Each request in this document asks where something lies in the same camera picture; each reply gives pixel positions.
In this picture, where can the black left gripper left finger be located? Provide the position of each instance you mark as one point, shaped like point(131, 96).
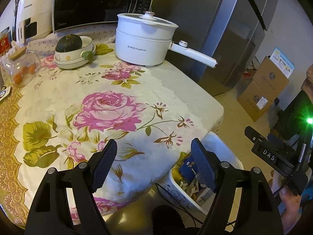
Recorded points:
point(64, 202)

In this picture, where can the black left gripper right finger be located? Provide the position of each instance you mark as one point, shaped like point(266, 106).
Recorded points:
point(257, 213)

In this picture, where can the milk carton 200ml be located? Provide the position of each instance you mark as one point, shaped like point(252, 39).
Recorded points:
point(204, 196)

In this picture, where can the brown paper bag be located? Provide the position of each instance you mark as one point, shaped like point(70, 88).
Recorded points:
point(191, 189)

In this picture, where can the blue white carton box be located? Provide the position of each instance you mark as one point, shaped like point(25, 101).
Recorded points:
point(188, 169)

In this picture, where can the white plastic trash bin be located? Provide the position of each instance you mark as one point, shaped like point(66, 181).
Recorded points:
point(176, 195)

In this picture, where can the person's right hand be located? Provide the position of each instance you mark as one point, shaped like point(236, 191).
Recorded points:
point(290, 214)

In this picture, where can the lower cardboard box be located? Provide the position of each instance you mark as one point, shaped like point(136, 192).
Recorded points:
point(256, 101)

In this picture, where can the cardboard box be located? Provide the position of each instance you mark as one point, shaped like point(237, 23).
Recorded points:
point(270, 78)
point(256, 101)

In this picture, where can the floral tablecloth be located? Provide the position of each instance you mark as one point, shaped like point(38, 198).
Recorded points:
point(62, 117)

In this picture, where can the upper cardboard box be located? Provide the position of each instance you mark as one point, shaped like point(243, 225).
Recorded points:
point(270, 78)

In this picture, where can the glass jar with oranges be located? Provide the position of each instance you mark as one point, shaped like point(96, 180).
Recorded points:
point(22, 66)

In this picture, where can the stacked white ceramic bowls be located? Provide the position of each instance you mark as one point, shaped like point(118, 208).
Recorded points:
point(76, 58)

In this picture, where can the grey double-door refrigerator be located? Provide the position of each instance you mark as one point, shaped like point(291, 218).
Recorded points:
point(230, 31)

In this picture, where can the dark green squash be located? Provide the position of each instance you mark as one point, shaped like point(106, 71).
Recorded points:
point(69, 43)

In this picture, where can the red tea tin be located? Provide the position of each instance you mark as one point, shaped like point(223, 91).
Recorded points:
point(5, 41)

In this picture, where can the black microwave oven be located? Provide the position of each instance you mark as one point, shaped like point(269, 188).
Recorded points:
point(73, 13)

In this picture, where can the blue white wall poster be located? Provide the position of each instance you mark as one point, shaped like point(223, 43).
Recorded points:
point(282, 62)

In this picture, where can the white electric pot with handle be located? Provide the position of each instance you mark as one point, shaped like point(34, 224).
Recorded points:
point(143, 39)

